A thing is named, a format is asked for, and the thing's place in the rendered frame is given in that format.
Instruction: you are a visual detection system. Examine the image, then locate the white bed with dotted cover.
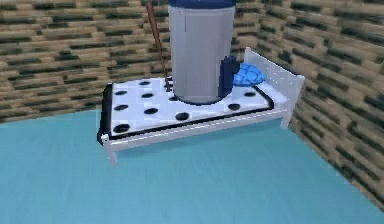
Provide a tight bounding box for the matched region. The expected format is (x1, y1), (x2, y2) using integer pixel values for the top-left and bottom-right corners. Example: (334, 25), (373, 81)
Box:
(96, 46), (306, 167)

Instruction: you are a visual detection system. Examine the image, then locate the grey bin with blue lid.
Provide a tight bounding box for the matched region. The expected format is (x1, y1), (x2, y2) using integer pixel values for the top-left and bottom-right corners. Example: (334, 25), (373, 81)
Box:
(167, 0), (241, 106)

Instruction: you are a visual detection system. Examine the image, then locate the blue quilted pillow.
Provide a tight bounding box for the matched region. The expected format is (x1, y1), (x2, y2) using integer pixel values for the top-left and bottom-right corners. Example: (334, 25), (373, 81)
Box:
(232, 62), (265, 88)

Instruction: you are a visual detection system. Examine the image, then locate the brown wooden bat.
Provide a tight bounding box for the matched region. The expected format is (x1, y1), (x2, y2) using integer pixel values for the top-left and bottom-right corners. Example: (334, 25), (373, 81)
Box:
(145, 0), (174, 93)

